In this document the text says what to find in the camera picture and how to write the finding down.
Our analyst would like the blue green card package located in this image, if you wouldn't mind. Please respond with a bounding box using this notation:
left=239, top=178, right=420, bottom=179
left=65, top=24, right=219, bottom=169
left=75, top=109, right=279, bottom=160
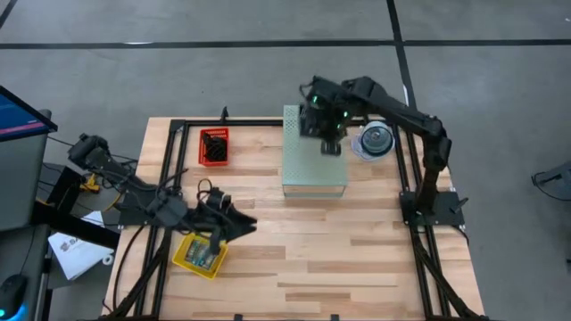
left=185, top=239, right=213, bottom=267

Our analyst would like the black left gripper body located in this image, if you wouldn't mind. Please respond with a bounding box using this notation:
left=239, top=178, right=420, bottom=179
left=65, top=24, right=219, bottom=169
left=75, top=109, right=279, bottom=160
left=186, top=186, right=242, bottom=235

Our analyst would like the computer monitor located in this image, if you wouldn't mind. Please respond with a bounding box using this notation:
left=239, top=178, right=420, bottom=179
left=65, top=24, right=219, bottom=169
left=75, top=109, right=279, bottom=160
left=0, top=84, right=59, bottom=144

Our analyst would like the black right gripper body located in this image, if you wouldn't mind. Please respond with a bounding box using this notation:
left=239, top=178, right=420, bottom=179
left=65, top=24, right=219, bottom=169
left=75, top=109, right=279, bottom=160
left=319, top=104, right=356, bottom=143

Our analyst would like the white printed paper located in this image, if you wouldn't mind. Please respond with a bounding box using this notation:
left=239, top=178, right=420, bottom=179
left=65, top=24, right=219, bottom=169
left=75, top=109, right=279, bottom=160
left=47, top=231, right=115, bottom=281

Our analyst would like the yellow plastic basket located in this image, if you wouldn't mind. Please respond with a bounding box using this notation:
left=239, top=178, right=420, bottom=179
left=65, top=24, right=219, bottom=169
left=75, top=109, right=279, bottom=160
left=171, top=231, right=229, bottom=281

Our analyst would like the green perforated metal shelf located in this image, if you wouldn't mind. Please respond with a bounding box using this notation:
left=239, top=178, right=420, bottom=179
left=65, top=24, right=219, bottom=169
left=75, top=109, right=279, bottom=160
left=281, top=104, right=349, bottom=199

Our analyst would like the clear disc spindle case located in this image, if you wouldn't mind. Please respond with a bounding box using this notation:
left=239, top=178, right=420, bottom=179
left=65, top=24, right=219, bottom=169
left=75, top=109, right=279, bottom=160
left=351, top=119, right=396, bottom=161

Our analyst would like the black aluminium table frame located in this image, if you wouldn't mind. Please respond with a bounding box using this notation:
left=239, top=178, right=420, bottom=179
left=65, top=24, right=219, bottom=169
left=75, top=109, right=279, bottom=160
left=102, top=116, right=488, bottom=321

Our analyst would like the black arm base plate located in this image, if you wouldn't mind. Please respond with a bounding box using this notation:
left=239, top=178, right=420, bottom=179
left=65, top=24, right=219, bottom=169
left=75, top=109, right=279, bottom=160
left=118, top=191, right=182, bottom=227
left=399, top=190, right=466, bottom=227

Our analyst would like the yellow cable connector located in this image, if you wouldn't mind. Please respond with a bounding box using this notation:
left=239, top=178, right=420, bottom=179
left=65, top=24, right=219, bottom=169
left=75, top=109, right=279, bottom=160
left=79, top=173, right=102, bottom=193

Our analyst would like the grey side desk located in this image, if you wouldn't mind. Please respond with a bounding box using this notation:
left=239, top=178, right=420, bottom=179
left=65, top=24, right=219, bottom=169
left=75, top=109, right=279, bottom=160
left=0, top=109, right=121, bottom=321

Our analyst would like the black lit computer mouse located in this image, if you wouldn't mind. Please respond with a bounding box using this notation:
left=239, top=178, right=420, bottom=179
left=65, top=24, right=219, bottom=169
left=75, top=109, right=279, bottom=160
left=0, top=274, right=29, bottom=320

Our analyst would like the red plastic basket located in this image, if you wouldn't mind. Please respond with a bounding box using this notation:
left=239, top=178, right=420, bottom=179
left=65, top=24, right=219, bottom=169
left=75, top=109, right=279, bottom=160
left=198, top=128, right=230, bottom=168

